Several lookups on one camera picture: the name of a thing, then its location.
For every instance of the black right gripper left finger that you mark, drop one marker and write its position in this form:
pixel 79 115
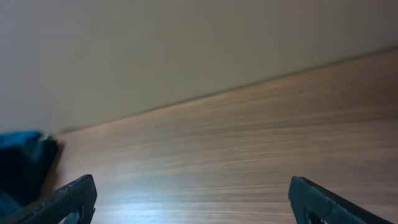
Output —
pixel 72 203

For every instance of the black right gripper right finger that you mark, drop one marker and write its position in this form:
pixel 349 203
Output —
pixel 313 204

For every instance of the black shorts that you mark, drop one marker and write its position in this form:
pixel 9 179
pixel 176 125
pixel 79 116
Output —
pixel 26 157

